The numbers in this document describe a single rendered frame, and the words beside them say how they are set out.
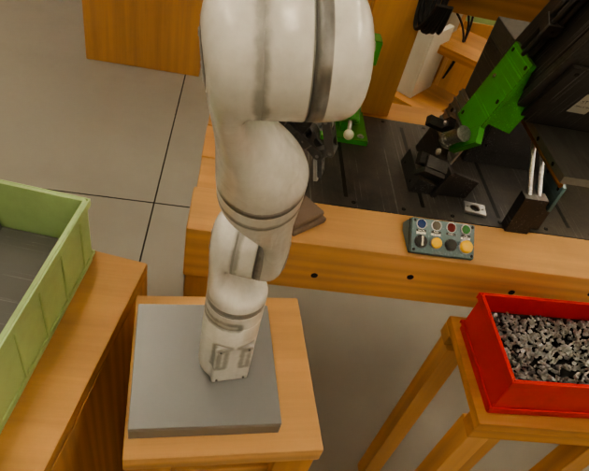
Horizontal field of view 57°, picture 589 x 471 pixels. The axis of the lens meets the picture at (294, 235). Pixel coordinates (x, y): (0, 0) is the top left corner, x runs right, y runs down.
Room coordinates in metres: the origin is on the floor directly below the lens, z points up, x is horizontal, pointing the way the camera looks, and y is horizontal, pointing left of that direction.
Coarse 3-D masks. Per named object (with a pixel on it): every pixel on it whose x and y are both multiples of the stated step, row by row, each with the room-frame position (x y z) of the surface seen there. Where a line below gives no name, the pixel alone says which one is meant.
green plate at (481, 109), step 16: (512, 48) 1.25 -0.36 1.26; (512, 64) 1.20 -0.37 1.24; (528, 64) 1.16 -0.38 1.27; (496, 80) 1.21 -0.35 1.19; (512, 80) 1.16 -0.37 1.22; (480, 96) 1.22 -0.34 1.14; (496, 96) 1.17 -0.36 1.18; (512, 96) 1.16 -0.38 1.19; (464, 112) 1.23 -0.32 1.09; (480, 112) 1.18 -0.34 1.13; (496, 112) 1.14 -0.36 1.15; (512, 112) 1.16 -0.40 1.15; (512, 128) 1.17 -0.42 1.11
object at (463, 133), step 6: (462, 126) 1.14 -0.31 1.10; (444, 132) 1.18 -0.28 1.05; (450, 132) 1.16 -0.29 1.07; (456, 132) 1.13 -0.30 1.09; (462, 132) 1.13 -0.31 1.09; (468, 132) 1.14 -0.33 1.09; (438, 138) 1.17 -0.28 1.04; (444, 138) 1.16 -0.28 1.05; (450, 138) 1.15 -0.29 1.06; (456, 138) 1.13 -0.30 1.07; (462, 138) 1.12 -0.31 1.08; (468, 138) 1.13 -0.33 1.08; (444, 144) 1.16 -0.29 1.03; (450, 144) 1.15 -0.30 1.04
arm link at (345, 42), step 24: (336, 0) 0.33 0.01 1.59; (360, 0) 0.34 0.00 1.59; (336, 24) 0.32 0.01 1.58; (360, 24) 0.32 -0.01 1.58; (336, 48) 0.31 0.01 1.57; (360, 48) 0.31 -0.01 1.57; (336, 72) 0.30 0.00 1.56; (360, 72) 0.31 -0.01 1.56; (312, 96) 0.30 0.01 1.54; (336, 96) 0.30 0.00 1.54; (360, 96) 0.31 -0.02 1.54; (312, 120) 0.31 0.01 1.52; (336, 120) 0.32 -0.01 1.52
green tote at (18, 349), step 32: (0, 192) 0.72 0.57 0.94; (32, 192) 0.72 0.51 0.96; (32, 224) 0.72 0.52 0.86; (64, 224) 0.73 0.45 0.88; (64, 256) 0.62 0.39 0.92; (32, 288) 0.51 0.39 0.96; (64, 288) 0.60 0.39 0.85; (32, 320) 0.49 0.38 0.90; (0, 352) 0.39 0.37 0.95; (32, 352) 0.47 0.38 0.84; (0, 384) 0.37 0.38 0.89; (0, 416) 0.35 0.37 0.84
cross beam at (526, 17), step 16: (464, 0) 1.60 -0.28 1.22; (480, 0) 1.61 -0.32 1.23; (496, 0) 1.62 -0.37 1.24; (512, 0) 1.63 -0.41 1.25; (528, 0) 1.63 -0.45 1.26; (544, 0) 1.64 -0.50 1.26; (480, 16) 1.61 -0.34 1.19; (496, 16) 1.62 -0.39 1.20; (512, 16) 1.63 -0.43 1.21; (528, 16) 1.64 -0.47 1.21
